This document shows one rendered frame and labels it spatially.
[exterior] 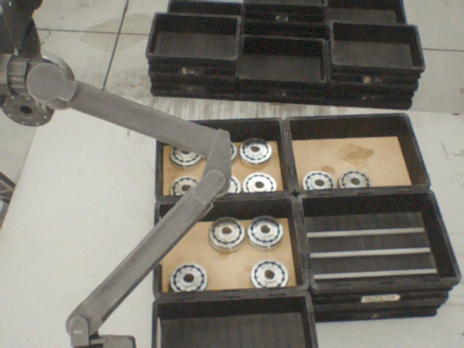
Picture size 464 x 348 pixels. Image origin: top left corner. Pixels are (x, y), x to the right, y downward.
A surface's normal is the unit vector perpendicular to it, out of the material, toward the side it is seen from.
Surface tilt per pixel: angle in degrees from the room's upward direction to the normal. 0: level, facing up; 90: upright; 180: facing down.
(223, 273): 0
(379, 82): 90
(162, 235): 31
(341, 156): 0
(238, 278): 0
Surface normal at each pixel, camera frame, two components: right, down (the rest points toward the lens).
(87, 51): 0.01, -0.61
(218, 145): -0.03, -0.07
